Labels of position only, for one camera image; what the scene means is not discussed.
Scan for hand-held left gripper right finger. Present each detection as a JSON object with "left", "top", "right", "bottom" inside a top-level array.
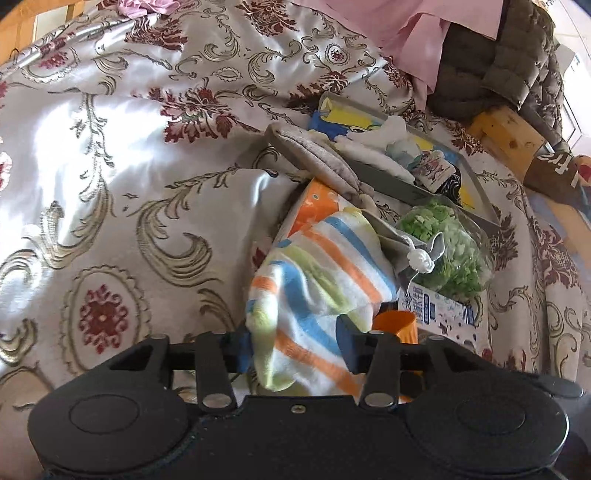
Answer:
[{"left": 336, "top": 314, "right": 504, "bottom": 411}]

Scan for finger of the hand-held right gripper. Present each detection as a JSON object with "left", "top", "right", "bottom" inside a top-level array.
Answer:
[{"left": 522, "top": 373, "right": 583, "bottom": 398}]

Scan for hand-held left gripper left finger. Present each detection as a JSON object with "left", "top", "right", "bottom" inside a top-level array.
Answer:
[{"left": 92, "top": 330, "right": 254, "bottom": 411}]

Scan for striped fleece towel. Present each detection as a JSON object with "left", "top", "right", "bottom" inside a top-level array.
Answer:
[{"left": 245, "top": 210, "right": 400, "bottom": 398}]

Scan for cartoon print tray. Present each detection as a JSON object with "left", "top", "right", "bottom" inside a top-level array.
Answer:
[{"left": 308, "top": 91, "right": 502, "bottom": 237}]

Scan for white soft cloth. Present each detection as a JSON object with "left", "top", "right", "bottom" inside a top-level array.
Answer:
[{"left": 335, "top": 115, "right": 416, "bottom": 183}]

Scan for orange plastic cup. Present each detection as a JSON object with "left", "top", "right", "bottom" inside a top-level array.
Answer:
[{"left": 372, "top": 310, "right": 423, "bottom": 376}]

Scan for blue white carton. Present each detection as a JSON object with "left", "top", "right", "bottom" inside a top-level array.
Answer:
[{"left": 399, "top": 281, "right": 490, "bottom": 354}]

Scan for orange dotted box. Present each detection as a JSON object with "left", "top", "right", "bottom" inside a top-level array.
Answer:
[{"left": 272, "top": 178, "right": 352, "bottom": 252}]

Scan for clear bag of green pieces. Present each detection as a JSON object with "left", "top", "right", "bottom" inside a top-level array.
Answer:
[{"left": 396, "top": 196, "right": 496, "bottom": 301}]

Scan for grey fleece cloth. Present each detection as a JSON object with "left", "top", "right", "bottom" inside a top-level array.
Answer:
[{"left": 265, "top": 122, "right": 371, "bottom": 205}]

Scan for small printed packet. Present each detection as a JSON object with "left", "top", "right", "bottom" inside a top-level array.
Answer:
[{"left": 412, "top": 154, "right": 456, "bottom": 191}]

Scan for floral satin bedspread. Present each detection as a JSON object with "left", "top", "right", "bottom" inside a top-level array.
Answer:
[{"left": 0, "top": 0, "right": 591, "bottom": 480}]

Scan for light blue sock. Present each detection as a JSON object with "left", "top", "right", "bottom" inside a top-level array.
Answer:
[{"left": 387, "top": 137, "right": 431, "bottom": 168}]

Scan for brown bag with white letters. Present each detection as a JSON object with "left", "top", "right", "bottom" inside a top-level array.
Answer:
[{"left": 524, "top": 150, "right": 591, "bottom": 208}]

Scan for pink hanging sheet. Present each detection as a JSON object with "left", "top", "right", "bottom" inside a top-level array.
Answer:
[{"left": 115, "top": 0, "right": 504, "bottom": 95}]

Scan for brown puffer jacket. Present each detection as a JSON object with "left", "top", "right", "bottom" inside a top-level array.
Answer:
[{"left": 427, "top": 0, "right": 568, "bottom": 126}]

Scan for wooden bed frame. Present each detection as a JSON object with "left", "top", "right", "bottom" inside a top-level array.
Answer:
[{"left": 466, "top": 107, "right": 557, "bottom": 182}]

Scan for wooden bed rail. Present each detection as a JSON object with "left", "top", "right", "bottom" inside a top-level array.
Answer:
[{"left": 0, "top": 0, "right": 44, "bottom": 61}]

